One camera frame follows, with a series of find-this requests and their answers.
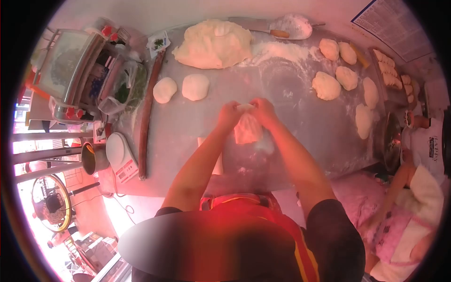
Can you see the stretched dough piece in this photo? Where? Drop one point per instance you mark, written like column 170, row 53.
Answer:
column 247, row 127

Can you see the metal wok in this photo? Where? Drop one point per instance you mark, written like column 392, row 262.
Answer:
column 391, row 141

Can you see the person's left fingers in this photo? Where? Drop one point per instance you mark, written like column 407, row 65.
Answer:
column 236, row 107

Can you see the metal pot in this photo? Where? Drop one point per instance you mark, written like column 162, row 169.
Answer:
column 92, row 158

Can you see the person's body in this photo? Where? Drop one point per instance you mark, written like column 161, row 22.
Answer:
column 243, row 243

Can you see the person's right hand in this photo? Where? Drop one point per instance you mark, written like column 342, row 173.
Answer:
column 263, row 112

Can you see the long wooden rolling pin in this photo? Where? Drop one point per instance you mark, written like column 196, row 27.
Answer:
column 148, row 112

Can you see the round dough ball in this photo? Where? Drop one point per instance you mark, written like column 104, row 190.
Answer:
column 165, row 90
column 195, row 86

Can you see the person's left hand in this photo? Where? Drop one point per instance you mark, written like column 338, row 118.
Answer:
column 229, row 114

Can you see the printed paper sheet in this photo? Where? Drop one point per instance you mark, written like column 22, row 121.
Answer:
column 393, row 26

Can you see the group of lumpy dough pieces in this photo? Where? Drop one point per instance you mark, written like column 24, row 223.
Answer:
column 347, row 83

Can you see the plastic bag of greens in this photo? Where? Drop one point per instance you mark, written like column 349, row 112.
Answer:
column 123, row 88

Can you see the metal flour scoop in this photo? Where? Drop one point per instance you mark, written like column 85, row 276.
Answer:
column 292, row 26

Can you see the large dough mass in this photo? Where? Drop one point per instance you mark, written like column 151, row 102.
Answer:
column 214, row 44

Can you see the pink sack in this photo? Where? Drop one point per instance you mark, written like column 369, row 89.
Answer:
column 357, row 199

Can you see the small bag of herbs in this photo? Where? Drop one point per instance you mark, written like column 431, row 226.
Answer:
column 158, row 43

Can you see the pile of flour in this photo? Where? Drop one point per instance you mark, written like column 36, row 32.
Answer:
column 282, row 51

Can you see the person's right fingers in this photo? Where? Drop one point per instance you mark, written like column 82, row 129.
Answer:
column 255, row 105

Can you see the dough sheeter machine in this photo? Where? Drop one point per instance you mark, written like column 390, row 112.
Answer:
column 70, row 74

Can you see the tray of folded dumplings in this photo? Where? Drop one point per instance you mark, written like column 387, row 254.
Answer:
column 391, row 72

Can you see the white kitchen scale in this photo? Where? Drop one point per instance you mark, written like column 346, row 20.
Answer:
column 120, row 157

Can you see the standing fan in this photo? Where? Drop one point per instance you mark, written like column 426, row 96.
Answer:
column 53, row 204

